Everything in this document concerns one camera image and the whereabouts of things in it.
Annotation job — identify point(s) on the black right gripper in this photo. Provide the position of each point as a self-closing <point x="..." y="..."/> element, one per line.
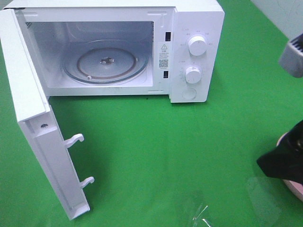
<point x="286" y="160"/>

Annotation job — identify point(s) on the pink round plate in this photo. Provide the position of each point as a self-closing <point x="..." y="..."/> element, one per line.
<point x="294" y="187"/>

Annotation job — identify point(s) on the round white door button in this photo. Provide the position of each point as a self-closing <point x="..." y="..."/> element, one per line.
<point x="189" y="93"/>

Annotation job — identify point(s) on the white microwave knob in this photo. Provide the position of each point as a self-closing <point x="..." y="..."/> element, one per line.
<point x="197" y="45"/>
<point x="193" y="75"/>

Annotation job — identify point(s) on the white microwave door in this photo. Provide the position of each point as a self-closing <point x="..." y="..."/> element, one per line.
<point x="35" y="116"/>

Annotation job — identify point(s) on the white microwave oven body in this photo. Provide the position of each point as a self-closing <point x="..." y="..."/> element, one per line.
<point x="165" y="25"/>

